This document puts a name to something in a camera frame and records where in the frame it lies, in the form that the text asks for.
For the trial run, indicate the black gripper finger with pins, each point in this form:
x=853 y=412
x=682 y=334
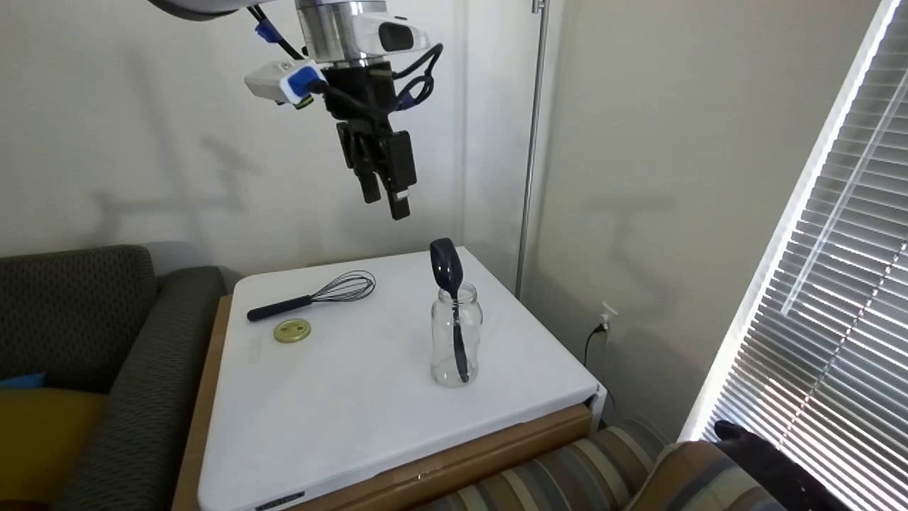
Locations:
x=397 y=166
x=362 y=159

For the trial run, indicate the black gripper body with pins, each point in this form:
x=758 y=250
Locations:
x=362 y=94

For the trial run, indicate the black plastic spoon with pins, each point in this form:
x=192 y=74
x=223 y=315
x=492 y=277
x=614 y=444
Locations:
x=446 y=265

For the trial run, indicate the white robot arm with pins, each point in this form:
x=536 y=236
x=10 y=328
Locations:
x=331 y=30

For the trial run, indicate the clear glass jar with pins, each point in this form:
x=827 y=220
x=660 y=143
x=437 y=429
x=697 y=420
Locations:
x=474 y=329

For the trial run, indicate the gold jar lid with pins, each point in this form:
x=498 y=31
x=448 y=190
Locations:
x=292 y=329

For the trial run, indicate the white plastic board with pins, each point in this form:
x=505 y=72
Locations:
x=322 y=415

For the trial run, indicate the grey sofa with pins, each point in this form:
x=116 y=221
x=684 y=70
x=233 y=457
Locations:
x=143 y=378

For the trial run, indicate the striped sofa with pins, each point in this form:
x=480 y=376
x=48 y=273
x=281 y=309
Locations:
x=548 y=477

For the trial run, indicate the blue cushion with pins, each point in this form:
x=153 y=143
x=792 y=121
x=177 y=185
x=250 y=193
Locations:
x=17 y=382

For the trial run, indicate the yellow cushion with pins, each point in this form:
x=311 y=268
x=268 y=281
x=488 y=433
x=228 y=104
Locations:
x=45 y=434

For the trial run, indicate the striped sofa cushion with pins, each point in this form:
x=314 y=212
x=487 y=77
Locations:
x=698 y=477

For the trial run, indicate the white window blinds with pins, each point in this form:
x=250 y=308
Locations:
x=831 y=284

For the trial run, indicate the black object by window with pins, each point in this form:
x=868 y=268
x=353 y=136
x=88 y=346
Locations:
x=776 y=471

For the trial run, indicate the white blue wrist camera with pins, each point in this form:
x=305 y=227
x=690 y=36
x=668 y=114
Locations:
x=278 y=82

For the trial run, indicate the grey metal wall pole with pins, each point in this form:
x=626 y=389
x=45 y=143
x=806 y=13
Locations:
x=531 y=143

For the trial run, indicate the white wall outlet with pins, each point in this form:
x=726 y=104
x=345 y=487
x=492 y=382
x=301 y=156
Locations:
x=607 y=315

